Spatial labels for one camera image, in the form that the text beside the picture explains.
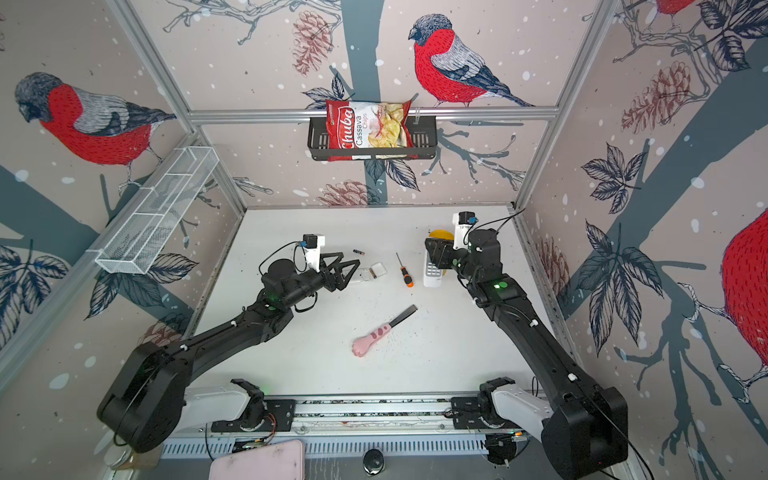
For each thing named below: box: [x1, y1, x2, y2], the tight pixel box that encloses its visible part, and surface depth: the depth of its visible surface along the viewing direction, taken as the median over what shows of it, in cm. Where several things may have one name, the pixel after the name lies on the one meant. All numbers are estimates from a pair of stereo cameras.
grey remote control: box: [423, 249, 443, 288], surface depth 78 cm
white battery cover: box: [371, 262, 388, 277], surface depth 104 cm
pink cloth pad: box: [209, 440, 306, 480], surface depth 67 cm
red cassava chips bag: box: [325, 99, 418, 161], surface depth 89 cm
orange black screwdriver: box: [396, 252, 415, 288], surface depth 100 cm
